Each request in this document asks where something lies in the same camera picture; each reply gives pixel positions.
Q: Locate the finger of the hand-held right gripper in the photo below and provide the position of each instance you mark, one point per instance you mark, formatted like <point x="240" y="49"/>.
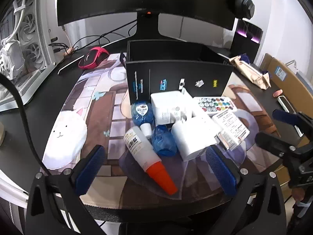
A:
<point x="271" y="140"/>
<point x="286" y="117"/>

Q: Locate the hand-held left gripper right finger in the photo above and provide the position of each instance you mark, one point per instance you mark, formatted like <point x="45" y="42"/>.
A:
<point x="221" y="171"/>

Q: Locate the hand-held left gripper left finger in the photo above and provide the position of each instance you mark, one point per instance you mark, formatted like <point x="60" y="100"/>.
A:
<point x="90" y="171"/>

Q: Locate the white power adapter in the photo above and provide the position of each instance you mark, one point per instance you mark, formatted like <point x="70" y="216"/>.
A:
<point x="193" y="137"/>

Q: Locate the white green medicine box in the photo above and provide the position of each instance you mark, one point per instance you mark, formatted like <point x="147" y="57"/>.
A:
<point x="229" y="124"/>

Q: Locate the glue bottle with orange cap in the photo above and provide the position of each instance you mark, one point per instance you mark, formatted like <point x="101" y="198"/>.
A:
<point x="139" y="149"/>

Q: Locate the blue plastic packet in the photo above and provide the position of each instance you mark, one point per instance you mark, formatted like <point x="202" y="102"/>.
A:
<point x="163" y="142"/>

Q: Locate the white remote with coloured buttons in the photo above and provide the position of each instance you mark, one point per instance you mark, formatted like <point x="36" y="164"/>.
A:
<point x="215" y="104"/>

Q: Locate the blue bottle with white cap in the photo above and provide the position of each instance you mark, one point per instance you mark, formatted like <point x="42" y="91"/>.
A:
<point x="141" y="117"/>

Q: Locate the white square charger box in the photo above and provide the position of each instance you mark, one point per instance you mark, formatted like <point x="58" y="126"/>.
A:
<point x="166" y="102"/>

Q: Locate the black box container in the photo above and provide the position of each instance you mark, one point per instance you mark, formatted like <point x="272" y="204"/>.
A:
<point x="171" y="83"/>

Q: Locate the person's right forearm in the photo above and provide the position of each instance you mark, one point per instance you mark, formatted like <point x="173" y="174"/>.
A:
<point x="305" y="217"/>

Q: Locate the person's right hand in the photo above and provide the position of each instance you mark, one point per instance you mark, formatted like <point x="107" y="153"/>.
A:
<point x="298" y="194"/>

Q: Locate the cardboard box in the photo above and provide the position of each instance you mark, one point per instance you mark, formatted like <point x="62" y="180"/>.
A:
<point x="293" y="83"/>

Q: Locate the white cat wrist rest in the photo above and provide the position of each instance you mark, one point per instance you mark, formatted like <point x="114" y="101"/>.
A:
<point x="63" y="137"/>

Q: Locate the wet wipes pack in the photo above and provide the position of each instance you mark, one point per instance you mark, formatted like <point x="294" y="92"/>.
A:
<point x="249" y="72"/>

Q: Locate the printed desk mat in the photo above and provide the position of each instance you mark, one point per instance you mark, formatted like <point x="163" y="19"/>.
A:
<point x="102" y="98"/>

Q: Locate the black speaker with light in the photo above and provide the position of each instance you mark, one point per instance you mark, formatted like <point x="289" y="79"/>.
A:
<point x="244" y="46"/>

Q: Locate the red black computer mouse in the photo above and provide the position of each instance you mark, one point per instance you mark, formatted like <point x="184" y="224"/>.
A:
<point x="93" y="56"/>

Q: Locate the black headphones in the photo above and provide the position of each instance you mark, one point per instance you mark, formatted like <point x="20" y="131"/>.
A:
<point x="244" y="5"/>

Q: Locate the white computer case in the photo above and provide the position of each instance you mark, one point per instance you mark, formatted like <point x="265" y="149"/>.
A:
<point x="29" y="53"/>

